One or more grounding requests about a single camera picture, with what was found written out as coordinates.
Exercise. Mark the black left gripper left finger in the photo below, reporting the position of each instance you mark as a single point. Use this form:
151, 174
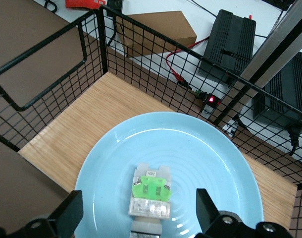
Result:
66, 218

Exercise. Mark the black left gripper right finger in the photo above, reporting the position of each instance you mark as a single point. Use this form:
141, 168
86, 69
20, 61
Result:
210, 218

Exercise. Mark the light blue round plate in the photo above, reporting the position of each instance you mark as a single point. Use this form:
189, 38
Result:
203, 158

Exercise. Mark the red push button switch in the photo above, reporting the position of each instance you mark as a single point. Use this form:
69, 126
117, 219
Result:
151, 205

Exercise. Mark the red digit display module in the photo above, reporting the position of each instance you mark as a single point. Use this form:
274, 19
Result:
211, 100

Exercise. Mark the black ribbed power supply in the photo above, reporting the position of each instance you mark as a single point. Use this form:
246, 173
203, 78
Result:
230, 37
284, 99

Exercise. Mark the brown cardboard box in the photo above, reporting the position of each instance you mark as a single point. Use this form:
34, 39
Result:
161, 32

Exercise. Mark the red flat package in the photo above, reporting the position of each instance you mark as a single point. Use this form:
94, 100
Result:
84, 3

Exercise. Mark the black power adapter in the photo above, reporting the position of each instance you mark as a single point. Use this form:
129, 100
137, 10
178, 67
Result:
115, 3

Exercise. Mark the aluminium camera mast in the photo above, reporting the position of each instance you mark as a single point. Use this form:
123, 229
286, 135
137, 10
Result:
272, 47

